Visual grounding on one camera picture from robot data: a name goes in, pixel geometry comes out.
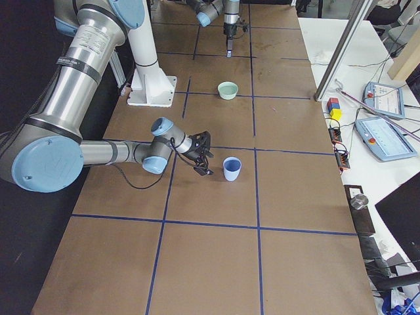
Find small steel cup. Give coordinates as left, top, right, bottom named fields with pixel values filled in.
left=350, top=194, right=369, bottom=210

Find mint green bowl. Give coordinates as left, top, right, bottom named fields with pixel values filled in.
left=217, top=81, right=239, bottom=100

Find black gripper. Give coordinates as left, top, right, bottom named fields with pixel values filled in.
left=186, top=131, right=214, bottom=176
left=224, top=23, right=237, bottom=58

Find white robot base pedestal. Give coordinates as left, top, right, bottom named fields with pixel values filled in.
left=127, top=1, right=177, bottom=108

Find near teach pendant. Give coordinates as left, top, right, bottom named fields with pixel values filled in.
left=355, top=117, right=417, bottom=161

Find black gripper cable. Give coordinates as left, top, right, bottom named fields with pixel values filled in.
left=108, top=136, right=211, bottom=190
left=234, top=16, right=249, bottom=39

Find red blue yellow blocks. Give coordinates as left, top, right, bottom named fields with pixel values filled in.
left=327, top=97, right=342, bottom=121

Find far teach pendant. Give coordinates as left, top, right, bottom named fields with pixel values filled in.
left=362, top=81, right=406, bottom=119

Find light blue plastic cup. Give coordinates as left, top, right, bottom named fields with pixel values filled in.
left=222, top=157, right=242, bottom=182

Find aluminium frame post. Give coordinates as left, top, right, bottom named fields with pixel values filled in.
left=314, top=0, right=373, bottom=101

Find black power adapter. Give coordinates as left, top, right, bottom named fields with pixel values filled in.
left=334, top=149, right=350, bottom=171
left=328, top=127, right=343, bottom=144

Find teach pendant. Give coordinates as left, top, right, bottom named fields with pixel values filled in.
left=355, top=117, right=417, bottom=161
left=362, top=81, right=406, bottom=119

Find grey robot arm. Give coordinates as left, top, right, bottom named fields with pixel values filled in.
left=186, top=0, right=240, bottom=58
left=1, top=1, right=211, bottom=193

